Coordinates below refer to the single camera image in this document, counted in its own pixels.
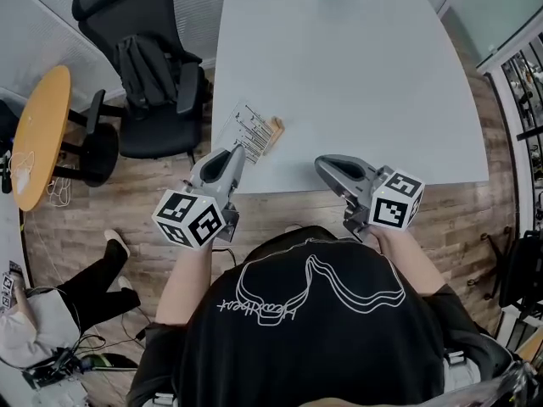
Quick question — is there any person's right forearm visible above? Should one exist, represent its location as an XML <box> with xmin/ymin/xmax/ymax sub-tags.
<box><xmin>368</xmin><ymin>226</ymin><xmax>446</xmax><ymax>300</ymax></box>

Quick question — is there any black and green device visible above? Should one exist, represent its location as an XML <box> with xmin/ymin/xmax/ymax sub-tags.
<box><xmin>80</xmin><ymin>352</ymin><xmax>139</xmax><ymax>371</ymax></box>

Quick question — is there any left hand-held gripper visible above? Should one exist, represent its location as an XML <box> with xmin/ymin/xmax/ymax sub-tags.
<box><xmin>151</xmin><ymin>146</ymin><xmax>247</xmax><ymax>250</ymax></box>

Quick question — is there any black power cable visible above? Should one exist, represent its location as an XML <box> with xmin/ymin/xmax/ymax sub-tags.
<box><xmin>80</xmin><ymin>307</ymin><xmax>152</xmax><ymax>351</ymax></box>

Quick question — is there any tangle of black cables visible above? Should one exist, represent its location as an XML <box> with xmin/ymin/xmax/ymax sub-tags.
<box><xmin>20</xmin><ymin>348</ymin><xmax>84</xmax><ymax>387</ymax></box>

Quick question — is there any black round table base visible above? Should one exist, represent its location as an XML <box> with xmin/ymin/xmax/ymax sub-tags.
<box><xmin>54</xmin><ymin>89</ymin><xmax>120</xmax><ymax>188</ymax></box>

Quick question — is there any round wooden table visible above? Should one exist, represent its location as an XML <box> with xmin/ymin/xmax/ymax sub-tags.
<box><xmin>11</xmin><ymin>64</ymin><xmax>72</xmax><ymax>212</ymax></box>

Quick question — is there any grey harness strap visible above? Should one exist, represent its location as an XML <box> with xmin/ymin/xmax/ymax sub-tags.
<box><xmin>440</xmin><ymin>348</ymin><xmax>472</xmax><ymax>383</ymax></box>

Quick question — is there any person's black printed t-shirt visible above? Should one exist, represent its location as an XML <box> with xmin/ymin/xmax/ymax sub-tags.
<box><xmin>126</xmin><ymin>226</ymin><xmax>517</xmax><ymax>407</ymax></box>

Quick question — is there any black backpack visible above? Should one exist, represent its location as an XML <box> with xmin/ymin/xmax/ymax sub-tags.
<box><xmin>115</xmin><ymin>35</ymin><xmax>179</xmax><ymax>120</ymax></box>

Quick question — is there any person's left forearm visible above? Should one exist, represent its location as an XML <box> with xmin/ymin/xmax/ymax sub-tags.
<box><xmin>157</xmin><ymin>235</ymin><xmax>220</xmax><ymax>326</ymax></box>

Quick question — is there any black chair backrest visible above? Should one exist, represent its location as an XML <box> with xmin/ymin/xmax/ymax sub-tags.
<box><xmin>0</xmin><ymin>98</ymin><xmax>20</xmax><ymax>143</ymax></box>

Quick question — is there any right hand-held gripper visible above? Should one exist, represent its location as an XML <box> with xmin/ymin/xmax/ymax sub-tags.
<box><xmin>314</xmin><ymin>153</ymin><xmax>426</xmax><ymax>243</ymax></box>

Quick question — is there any white rectangular table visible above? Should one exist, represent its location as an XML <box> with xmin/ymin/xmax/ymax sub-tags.
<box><xmin>210</xmin><ymin>0</ymin><xmax>490</xmax><ymax>195</ymax></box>

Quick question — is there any white coiled cable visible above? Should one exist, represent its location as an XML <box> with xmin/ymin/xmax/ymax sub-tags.
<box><xmin>45</xmin><ymin>177</ymin><xmax>72</xmax><ymax>208</ymax></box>
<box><xmin>10</xmin><ymin>150</ymin><xmax>36</xmax><ymax>182</ymax></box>

